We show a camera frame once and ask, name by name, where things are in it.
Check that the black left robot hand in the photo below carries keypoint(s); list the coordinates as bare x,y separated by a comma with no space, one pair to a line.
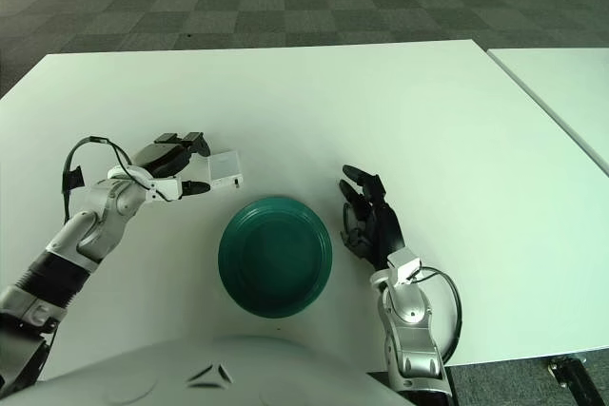
162,156

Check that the black table leg base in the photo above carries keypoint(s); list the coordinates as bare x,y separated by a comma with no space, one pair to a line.
573,377

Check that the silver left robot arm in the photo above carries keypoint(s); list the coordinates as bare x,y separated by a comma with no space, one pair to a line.
90,230

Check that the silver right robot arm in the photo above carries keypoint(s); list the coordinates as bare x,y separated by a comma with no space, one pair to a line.
411,330

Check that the dark green round plate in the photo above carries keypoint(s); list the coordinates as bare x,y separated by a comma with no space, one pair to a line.
276,258

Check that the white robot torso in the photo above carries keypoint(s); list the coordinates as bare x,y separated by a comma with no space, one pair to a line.
209,373

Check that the white cube charger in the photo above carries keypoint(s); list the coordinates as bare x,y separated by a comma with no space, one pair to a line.
226,167

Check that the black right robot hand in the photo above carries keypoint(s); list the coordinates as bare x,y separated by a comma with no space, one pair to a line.
380,230

